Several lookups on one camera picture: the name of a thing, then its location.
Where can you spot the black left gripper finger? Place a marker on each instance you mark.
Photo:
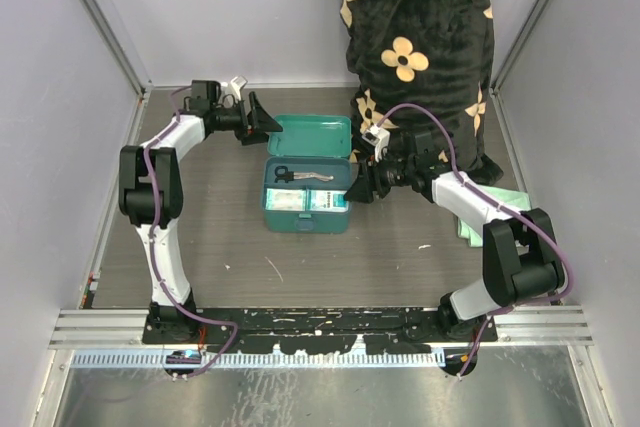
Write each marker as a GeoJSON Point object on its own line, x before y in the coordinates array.
{"type": "Point", "coordinates": [255, 138]}
{"type": "Point", "coordinates": [259, 120]}

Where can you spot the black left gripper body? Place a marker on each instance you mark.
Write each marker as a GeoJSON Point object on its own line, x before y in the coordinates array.
{"type": "Point", "coordinates": [233, 119]}

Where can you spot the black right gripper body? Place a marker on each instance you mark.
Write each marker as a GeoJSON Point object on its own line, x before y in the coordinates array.
{"type": "Point", "coordinates": [390, 174]}

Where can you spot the black handled scissors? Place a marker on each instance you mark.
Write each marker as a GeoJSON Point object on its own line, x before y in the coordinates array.
{"type": "Point", "coordinates": [284, 174]}

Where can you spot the teal white sachet packet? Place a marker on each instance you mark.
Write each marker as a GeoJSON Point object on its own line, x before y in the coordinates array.
{"type": "Point", "coordinates": [326, 201]}

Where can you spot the teal medicine kit box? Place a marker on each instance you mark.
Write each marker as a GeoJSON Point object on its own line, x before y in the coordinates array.
{"type": "Point", "coordinates": [309, 135]}

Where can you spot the white gauze pad stack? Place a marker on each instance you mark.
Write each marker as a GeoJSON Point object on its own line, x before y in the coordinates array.
{"type": "Point", "coordinates": [285, 200]}

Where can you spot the dark teal divided tray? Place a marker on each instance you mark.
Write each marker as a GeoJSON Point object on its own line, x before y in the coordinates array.
{"type": "Point", "coordinates": [340, 169]}

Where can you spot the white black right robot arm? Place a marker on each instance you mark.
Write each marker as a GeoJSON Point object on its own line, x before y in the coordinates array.
{"type": "Point", "coordinates": [520, 262]}

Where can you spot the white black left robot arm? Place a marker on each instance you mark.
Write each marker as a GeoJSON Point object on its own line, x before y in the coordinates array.
{"type": "Point", "coordinates": [150, 190]}

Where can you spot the black floral plush blanket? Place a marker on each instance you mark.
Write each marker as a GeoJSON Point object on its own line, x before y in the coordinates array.
{"type": "Point", "coordinates": [424, 65]}

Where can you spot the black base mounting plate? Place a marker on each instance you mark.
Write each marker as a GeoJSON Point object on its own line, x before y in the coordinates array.
{"type": "Point", "coordinates": [314, 331]}

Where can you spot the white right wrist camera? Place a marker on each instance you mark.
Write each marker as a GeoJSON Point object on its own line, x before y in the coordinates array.
{"type": "Point", "coordinates": [379, 138]}

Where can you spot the aluminium slotted rail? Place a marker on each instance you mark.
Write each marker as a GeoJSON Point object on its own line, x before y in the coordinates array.
{"type": "Point", "coordinates": [113, 339]}

